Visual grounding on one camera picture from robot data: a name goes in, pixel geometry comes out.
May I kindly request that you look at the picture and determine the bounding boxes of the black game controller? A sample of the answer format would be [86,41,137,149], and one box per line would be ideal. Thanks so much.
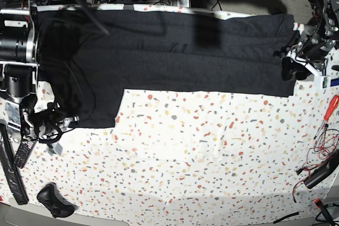
[37,184,75,218]

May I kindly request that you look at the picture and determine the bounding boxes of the blue marker pen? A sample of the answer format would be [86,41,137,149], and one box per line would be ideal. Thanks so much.
[331,78,339,87]

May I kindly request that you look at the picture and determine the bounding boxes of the red black wire bundle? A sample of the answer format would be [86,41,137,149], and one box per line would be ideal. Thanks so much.
[292,128,339,203]

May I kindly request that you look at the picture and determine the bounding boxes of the black cable on table edge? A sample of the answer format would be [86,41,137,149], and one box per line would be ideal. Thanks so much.
[273,211,300,224]

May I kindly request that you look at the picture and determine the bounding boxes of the red black clamp tool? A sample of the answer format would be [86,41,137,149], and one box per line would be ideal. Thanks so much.
[314,198,337,226]

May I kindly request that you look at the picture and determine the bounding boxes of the black T-shirt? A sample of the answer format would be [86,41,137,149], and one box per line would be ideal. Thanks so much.
[38,11,299,128]

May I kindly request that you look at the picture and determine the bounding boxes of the long black bar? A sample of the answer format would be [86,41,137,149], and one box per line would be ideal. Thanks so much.
[1,123,29,205]

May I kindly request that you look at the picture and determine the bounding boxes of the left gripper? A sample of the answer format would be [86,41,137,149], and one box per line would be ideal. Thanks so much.
[274,41,333,89]

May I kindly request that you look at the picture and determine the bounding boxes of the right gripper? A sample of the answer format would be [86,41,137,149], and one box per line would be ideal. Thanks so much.
[20,96,79,147]

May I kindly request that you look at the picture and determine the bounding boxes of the red handled screwdriver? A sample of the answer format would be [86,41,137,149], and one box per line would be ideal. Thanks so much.
[314,95,339,139]

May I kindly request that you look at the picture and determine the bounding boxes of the black cylinder handle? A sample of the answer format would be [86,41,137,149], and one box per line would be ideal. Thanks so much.
[304,149,338,189]

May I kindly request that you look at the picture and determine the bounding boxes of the black cordless phone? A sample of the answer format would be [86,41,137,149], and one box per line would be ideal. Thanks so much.
[14,140,37,169]

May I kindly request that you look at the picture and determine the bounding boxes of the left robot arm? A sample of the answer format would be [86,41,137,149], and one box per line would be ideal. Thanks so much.
[281,0,338,89]

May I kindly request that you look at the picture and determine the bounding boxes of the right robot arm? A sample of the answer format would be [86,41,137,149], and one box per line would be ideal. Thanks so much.
[1,2,300,144]

